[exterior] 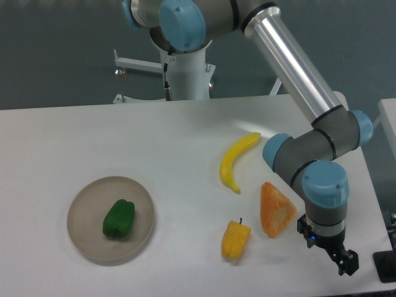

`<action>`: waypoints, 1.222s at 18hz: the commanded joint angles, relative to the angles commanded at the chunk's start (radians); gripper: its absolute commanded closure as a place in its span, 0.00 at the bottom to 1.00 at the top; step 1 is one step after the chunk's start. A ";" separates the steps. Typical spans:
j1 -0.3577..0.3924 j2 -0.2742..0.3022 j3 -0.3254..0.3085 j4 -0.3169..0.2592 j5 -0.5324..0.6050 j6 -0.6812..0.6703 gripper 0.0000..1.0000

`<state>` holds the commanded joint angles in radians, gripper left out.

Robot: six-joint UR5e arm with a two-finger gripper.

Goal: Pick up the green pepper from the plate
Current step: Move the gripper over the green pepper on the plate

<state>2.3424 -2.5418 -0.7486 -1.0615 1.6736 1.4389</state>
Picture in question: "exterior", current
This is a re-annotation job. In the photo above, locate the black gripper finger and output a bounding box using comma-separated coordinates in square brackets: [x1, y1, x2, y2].
[328, 249, 346, 275]
[342, 249, 359, 275]

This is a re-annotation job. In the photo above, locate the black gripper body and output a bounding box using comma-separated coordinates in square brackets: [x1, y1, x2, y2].
[297, 215, 346, 259]

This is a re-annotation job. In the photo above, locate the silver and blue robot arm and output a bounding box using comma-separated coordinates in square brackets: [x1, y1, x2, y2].
[116, 1, 372, 275]

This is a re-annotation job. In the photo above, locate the yellow bell pepper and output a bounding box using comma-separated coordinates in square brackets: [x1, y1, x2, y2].
[221, 218, 251, 260]

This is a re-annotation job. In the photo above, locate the green bell pepper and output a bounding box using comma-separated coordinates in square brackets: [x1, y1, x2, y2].
[102, 199, 136, 239]

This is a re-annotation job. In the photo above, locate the beige round plate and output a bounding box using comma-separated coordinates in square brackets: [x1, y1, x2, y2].
[67, 176, 155, 266]

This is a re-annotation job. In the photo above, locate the black device at right edge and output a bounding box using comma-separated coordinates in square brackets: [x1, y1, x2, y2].
[372, 213, 396, 283]

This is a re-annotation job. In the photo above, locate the orange pumpkin wedge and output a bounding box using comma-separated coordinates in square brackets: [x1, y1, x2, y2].
[260, 182, 296, 238]

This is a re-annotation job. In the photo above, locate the yellow banana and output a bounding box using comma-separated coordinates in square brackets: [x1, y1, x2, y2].
[219, 132, 261, 194]

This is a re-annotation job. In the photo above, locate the white table at right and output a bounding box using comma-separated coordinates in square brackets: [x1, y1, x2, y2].
[378, 98, 396, 149]

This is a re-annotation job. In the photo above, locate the black cable on pedestal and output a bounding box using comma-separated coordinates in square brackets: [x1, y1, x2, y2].
[163, 46, 177, 101]

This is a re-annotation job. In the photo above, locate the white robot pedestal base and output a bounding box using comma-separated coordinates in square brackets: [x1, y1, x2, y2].
[113, 46, 216, 101]

